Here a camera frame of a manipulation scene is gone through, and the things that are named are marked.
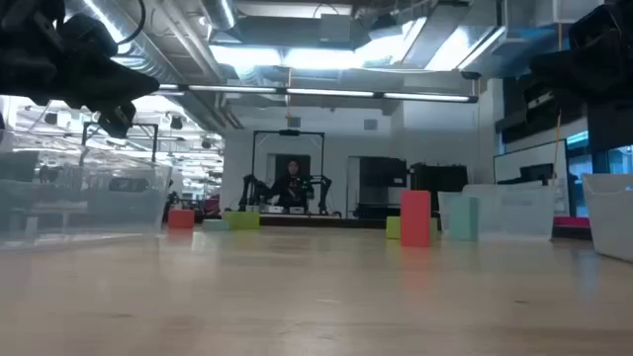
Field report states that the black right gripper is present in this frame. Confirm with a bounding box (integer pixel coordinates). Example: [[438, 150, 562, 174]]
[[528, 2, 633, 103]]

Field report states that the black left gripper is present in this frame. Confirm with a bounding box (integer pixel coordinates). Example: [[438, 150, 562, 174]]
[[0, 0, 161, 140]]

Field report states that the small red block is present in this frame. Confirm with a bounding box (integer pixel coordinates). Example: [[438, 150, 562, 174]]
[[167, 209, 196, 230]]

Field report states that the yellow-green block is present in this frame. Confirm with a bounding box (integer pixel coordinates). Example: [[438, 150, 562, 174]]
[[222, 211, 261, 230]]

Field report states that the long red block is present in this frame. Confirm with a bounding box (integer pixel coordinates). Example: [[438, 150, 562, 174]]
[[400, 190, 432, 248]]

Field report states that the long lime green block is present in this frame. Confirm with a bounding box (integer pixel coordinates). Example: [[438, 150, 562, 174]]
[[386, 216, 439, 241]]

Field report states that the black computer monitor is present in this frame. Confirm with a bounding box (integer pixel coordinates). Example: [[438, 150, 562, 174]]
[[518, 162, 555, 187]]

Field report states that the clear plastic bin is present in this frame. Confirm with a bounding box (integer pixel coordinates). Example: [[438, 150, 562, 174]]
[[0, 129, 173, 251], [437, 183, 556, 242]]

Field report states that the red flat object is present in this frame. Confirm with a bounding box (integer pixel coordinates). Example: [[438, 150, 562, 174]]
[[553, 216, 592, 228]]

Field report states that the pale grey plastic bin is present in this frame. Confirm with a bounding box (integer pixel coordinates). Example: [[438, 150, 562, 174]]
[[582, 172, 633, 263]]

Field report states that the person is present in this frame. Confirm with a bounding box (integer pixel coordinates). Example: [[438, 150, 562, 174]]
[[269, 158, 317, 209]]

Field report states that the long ceiling light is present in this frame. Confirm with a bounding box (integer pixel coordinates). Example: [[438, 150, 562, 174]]
[[156, 82, 480, 104]]

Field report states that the black monitor cabinet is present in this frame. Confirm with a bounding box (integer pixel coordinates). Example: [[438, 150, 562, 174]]
[[359, 156, 408, 220]]

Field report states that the yellow hanging cable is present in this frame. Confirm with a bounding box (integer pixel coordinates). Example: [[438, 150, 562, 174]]
[[551, 22, 565, 187]]

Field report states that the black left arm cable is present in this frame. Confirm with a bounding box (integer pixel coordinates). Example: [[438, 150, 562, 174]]
[[117, 0, 148, 46]]

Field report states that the black background gantry frame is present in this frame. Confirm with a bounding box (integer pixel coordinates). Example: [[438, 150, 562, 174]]
[[251, 130, 326, 215]]

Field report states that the orange hanging cord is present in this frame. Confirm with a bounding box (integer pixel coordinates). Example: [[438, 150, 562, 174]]
[[284, 66, 294, 121]]

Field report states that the black aluminium table frame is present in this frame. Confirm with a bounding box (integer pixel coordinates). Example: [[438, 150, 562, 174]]
[[161, 212, 593, 242]]

